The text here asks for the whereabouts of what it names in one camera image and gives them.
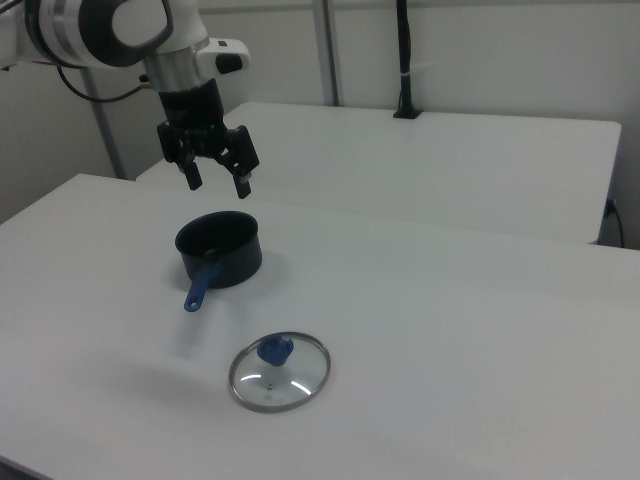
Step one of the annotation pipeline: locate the dark saucepan with blue handle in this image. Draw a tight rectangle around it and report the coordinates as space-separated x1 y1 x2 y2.
174 211 263 314

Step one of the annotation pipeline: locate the glass lid with blue knob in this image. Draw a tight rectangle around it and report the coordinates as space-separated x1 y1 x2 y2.
228 330 332 414

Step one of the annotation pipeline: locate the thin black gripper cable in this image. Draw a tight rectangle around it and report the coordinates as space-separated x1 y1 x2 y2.
56 66 153 104

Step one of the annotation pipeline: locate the white table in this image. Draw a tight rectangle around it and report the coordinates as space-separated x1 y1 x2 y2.
135 102 623 246

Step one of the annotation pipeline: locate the black camera pole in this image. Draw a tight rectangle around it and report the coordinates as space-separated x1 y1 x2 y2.
392 0 425 120

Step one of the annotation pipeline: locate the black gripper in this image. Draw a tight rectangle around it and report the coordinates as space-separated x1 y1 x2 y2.
156 79 262 200

